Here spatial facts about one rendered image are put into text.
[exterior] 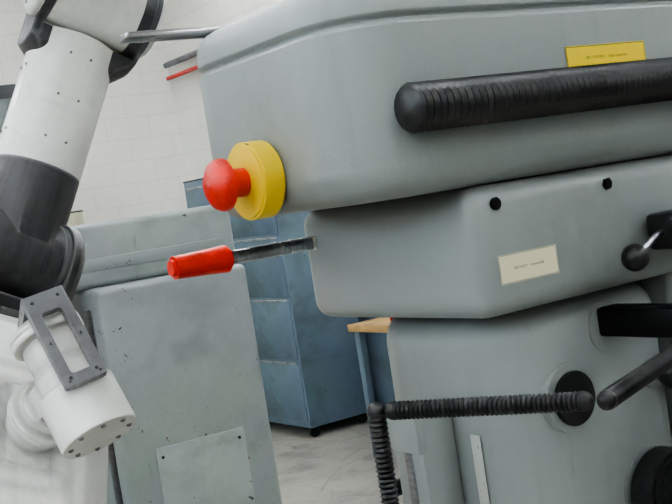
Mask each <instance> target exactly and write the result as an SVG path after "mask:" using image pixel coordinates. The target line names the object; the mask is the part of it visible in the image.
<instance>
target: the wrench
mask: <svg viewBox="0 0 672 504"><path fill-rule="evenodd" d="M222 27H224V26H211V27H195V28H178V29H162V30H146V31H129V32H126V33H124V34H122V35H120V36H119V43H121V44H127V43H142V42H157V41H172V40H187V39H202V38H206V37H207V36H208V35H209V34H211V33H212V32H214V31H216V30H217V29H220V28H222Z"/></svg>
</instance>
